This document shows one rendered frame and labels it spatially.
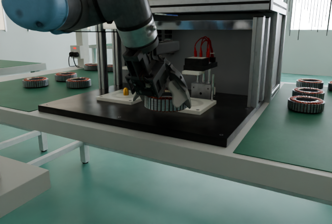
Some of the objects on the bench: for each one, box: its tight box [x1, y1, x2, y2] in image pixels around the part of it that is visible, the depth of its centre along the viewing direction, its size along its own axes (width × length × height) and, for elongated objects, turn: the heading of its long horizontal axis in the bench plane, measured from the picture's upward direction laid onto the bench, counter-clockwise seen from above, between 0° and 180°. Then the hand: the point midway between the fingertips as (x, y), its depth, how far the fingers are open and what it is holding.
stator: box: [55, 72, 77, 82], centre depth 152 cm, size 11×11×4 cm
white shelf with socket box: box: [68, 32, 90, 68], centre depth 185 cm, size 35×37×46 cm
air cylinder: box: [191, 81, 215, 100], centre depth 105 cm, size 5×8×6 cm
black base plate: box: [38, 82, 264, 148], centre depth 101 cm, size 47×64×2 cm
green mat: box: [0, 68, 114, 112], centre depth 149 cm, size 94×61×1 cm, turn 152°
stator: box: [66, 77, 91, 89], centre depth 135 cm, size 11×11×4 cm
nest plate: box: [176, 97, 216, 115], centre depth 94 cm, size 15×15×1 cm
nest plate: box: [96, 89, 142, 105], centre depth 105 cm, size 15×15×1 cm
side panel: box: [264, 12, 287, 103], centre depth 115 cm, size 28×3×32 cm, turn 152°
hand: (167, 101), depth 74 cm, fingers closed on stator, 13 cm apart
